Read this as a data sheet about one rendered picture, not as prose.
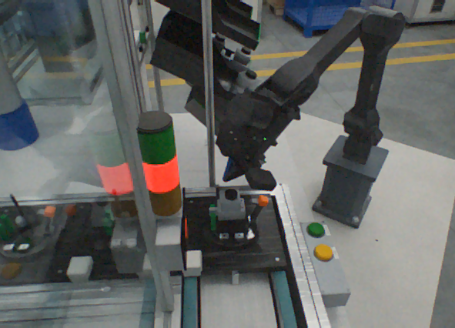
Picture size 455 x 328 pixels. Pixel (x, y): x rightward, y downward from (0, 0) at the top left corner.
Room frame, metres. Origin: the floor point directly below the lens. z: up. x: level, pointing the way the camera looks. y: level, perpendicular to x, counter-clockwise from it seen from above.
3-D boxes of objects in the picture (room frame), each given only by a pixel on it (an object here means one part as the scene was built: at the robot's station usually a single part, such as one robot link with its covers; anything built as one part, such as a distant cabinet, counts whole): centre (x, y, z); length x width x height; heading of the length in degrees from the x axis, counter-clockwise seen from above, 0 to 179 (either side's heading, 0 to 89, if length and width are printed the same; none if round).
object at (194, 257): (0.47, 0.08, 0.97); 0.05 x 0.05 x 0.04; 4
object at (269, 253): (0.58, -0.01, 0.96); 0.24 x 0.24 x 0.02; 4
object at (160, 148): (0.38, 0.09, 1.38); 0.05 x 0.05 x 0.05
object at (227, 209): (0.58, 0.00, 1.06); 0.08 x 0.04 x 0.07; 94
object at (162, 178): (0.38, 0.09, 1.33); 0.05 x 0.05 x 0.05
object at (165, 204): (0.38, 0.09, 1.28); 0.05 x 0.05 x 0.05
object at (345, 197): (0.76, -0.36, 0.96); 0.15 x 0.15 x 0.20; 57
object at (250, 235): (0.58, -0.01, 0.98); 0.14 x 0.14 x 0.02
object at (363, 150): (0.77, -0.36, 1.09); 0.07 x 0.07 x 0.06; 57
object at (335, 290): (0.51, -0.23, 0.93); 0.21 x 0.07 x 0.06; 4
